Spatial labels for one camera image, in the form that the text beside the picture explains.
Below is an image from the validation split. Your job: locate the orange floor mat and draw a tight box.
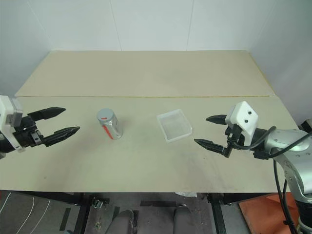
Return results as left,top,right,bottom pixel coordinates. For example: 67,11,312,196
238,192,301,234

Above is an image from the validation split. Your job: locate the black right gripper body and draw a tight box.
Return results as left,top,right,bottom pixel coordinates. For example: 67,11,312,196
222,123,245,158

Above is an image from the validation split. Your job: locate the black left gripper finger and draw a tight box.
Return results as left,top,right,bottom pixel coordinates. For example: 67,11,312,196
27,106,67,121
40,125,81,148

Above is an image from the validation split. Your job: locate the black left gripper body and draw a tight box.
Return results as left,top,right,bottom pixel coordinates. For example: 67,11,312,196
13,116,46,150

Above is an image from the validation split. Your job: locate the thin white floor cable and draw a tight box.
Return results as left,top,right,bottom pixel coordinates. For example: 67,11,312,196
0,192,38,234

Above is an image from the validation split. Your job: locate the dark grey rounded shape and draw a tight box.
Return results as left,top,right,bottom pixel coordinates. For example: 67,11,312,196
173,204,194,234
106,209,140,234

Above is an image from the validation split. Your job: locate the black metal table frame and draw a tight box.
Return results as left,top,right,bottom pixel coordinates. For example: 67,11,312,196
0,190,280,234

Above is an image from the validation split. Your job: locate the black floor tape strip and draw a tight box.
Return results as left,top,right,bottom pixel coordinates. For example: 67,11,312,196
59,206,72,232

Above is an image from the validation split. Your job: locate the clear plastic tray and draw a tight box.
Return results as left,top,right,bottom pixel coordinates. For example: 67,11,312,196
156,109,194,144

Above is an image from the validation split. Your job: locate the silver red can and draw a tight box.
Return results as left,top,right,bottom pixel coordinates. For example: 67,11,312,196
97,108,124,140

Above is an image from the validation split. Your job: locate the crumpled white plastic scrap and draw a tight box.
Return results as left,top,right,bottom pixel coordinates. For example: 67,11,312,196
175,191,198,198

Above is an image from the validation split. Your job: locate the black box beside table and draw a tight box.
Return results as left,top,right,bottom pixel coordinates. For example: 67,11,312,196
299,120,312,134

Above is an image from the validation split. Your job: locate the small metal clamp bracket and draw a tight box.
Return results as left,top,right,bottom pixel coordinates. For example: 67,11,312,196
92,196,110,209

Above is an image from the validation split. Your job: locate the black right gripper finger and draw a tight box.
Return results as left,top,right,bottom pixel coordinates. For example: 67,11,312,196
193,138,224,154
205,114,229,125

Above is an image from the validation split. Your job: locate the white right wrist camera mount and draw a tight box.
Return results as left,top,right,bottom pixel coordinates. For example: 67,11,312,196
224,100,259,147

